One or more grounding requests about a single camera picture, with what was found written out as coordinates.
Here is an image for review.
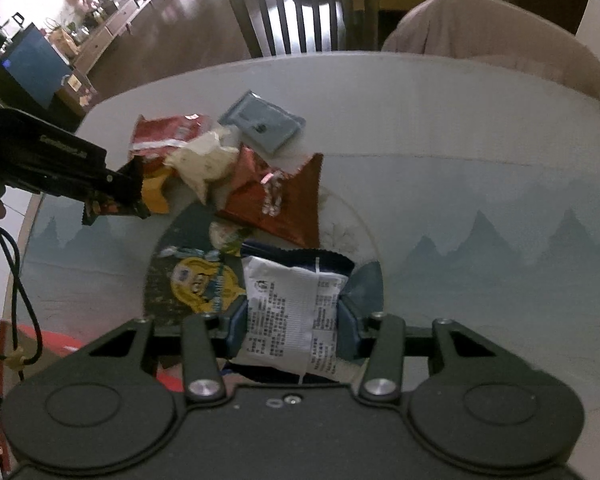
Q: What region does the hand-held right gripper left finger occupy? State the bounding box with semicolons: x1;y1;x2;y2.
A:
87;302;249;403

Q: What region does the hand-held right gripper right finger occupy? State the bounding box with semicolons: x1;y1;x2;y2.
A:
336;294;512;405

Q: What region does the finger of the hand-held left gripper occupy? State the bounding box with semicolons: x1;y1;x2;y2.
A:
105;160;146;197
91;193;150;219

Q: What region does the yellow snack packet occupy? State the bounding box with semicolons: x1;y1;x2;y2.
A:
141;160;177;217

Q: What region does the small dark snack packet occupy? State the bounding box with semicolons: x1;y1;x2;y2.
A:
82;199;137;226

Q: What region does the white packet with dark edges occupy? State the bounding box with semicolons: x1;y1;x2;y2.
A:
229;241;356;380

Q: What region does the red snack packet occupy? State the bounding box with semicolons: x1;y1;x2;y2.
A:
130;114;217;162

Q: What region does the white translucent snack bag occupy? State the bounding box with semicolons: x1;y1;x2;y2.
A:
164;129;242;206

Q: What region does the dark packet with yellow cartoon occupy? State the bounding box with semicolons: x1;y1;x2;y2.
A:
145;244;249;322

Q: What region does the small printed cardboard box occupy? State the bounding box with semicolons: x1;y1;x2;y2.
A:
55;72;99;109

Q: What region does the laptop with blue screen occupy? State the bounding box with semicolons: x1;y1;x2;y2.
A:
1;24;72;107

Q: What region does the small green-white snack packet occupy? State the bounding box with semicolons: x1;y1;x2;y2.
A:
209;220;254;257

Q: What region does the brown-red foil snack packet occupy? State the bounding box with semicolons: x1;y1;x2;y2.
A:
215;145;324;249

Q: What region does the grey-blue snack packet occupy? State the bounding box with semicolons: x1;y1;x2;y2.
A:
218;90;306;156

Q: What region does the wooden sideboard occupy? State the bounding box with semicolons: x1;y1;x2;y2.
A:
74;0;193;77

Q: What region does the dark wooden chair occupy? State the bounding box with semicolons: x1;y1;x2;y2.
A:
223;0;382;59

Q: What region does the beige cushion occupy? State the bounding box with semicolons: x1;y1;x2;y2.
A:
381;0;600;107

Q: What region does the black cable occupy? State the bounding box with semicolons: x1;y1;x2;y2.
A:
0;215;43;367

